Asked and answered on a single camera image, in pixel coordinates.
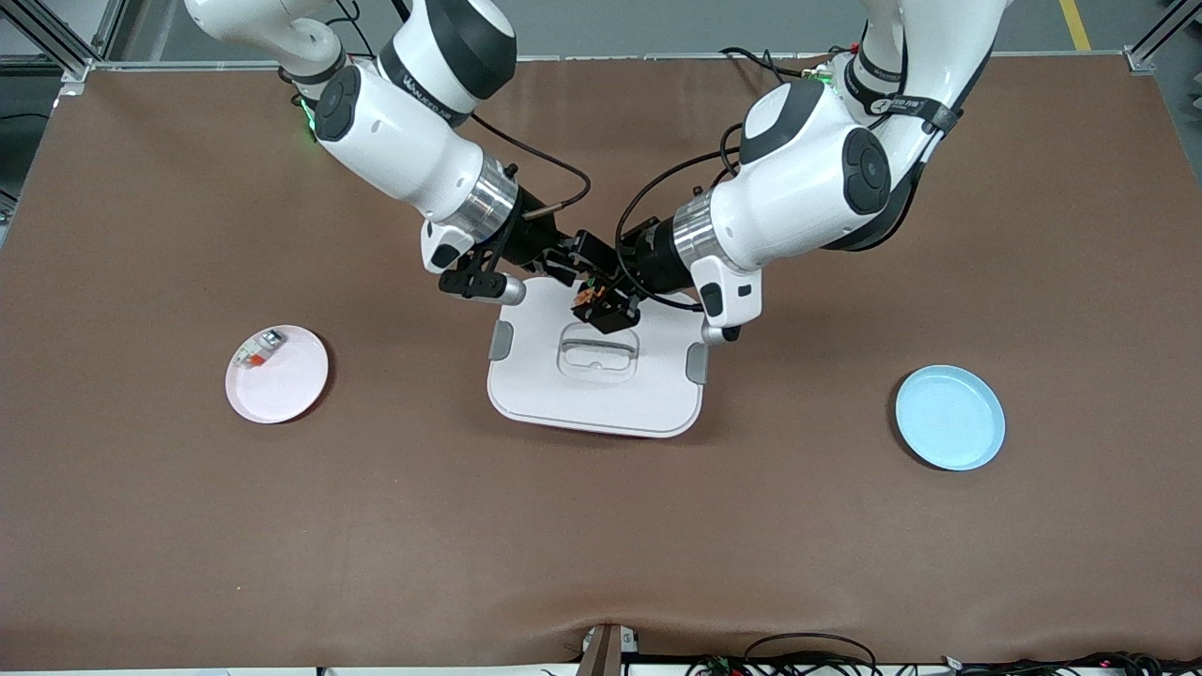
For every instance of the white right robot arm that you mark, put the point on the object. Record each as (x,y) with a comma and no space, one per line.
(394,141)

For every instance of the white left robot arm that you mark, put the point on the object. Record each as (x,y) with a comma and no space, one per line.
(808,178)

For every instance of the black orange push-button switch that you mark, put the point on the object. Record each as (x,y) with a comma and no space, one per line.
(590,299)

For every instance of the aluminium frame post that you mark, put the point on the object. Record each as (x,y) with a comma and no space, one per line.
(1160,42)
(56,38)

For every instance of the silver table edge rail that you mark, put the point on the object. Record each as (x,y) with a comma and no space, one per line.
(601,58)

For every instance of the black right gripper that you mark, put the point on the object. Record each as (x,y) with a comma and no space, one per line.
(532,237)

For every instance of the pink round plate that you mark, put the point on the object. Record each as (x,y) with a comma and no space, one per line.
(282,390)

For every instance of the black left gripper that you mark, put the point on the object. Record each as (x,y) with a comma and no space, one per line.
(653,264)

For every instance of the white lidded storage box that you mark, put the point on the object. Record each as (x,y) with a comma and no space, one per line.
(601,394)

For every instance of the brown table clamp bracket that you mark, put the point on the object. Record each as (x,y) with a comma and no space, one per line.
(606,652)

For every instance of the light blue round plate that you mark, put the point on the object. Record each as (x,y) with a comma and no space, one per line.
(948,418)

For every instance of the white circuit breaker orange lever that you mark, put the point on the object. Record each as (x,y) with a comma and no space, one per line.
(260,349)

